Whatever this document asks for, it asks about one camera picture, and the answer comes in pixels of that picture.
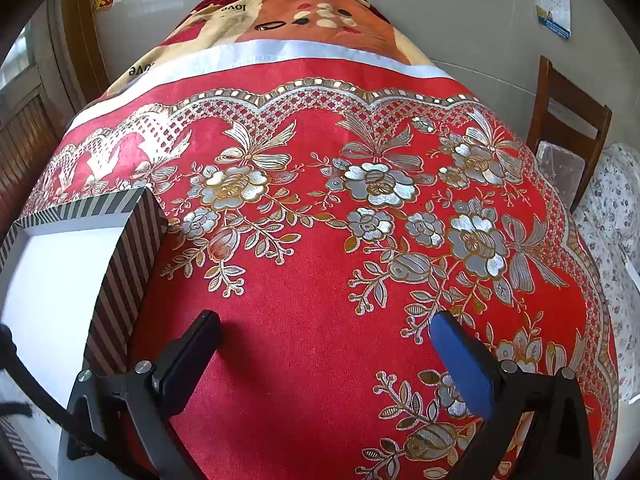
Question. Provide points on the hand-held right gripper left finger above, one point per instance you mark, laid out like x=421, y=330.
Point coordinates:
x=192, y=355

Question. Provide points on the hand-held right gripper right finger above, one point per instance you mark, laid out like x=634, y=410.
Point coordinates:
x=460, y=360

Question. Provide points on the striped cardboard box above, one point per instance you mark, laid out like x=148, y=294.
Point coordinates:
x=50, y=285

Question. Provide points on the red floral tablecloth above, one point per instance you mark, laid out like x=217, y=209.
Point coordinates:
x=310, y=310

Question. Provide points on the floral cloth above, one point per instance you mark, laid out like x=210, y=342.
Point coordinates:
x=615, y=220

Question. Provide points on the clear plastic bag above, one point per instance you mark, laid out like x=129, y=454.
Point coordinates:
x=560, y=167

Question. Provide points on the slatted wooden panel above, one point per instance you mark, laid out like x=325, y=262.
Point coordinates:
x=25, y=150

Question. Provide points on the wooden chair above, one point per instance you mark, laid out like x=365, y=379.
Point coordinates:
x=575, y=110

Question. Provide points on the window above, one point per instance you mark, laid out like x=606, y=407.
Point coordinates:
x=20, y=65

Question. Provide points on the printed blanket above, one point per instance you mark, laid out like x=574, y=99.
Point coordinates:
x=300, y=30

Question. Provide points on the wooden post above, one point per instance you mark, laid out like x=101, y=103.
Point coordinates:
x=80, y=35

